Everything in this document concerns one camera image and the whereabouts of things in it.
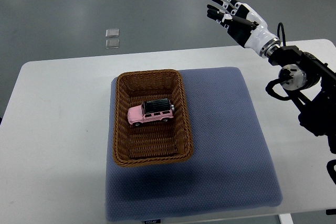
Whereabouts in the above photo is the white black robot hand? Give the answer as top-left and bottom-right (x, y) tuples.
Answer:
(207, 0), (280, 58)

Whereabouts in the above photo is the pink toy car black roof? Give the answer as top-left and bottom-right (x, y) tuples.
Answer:
(127, 98), (175, 126)

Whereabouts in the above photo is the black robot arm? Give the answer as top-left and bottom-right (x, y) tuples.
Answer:
(207, 0), (335, 154)

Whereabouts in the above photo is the brown wicker basket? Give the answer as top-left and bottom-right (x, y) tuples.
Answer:
(110, 69), (193, 167)

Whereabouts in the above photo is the upper floor plate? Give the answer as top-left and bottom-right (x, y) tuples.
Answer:
(106, 28), (119, 38)

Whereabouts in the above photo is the floor plate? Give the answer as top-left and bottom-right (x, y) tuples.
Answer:
(106, 38), (120, 49)
(106, 28), (119, 38)

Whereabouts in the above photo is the lower floor plate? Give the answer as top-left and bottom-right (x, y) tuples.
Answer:
(106, 38), (120, 49)

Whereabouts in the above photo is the blue grey cushion mat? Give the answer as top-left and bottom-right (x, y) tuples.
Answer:
(106, 67), (282, 221)

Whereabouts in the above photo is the white table leg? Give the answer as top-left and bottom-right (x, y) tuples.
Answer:
(278, 214), (293, 224)

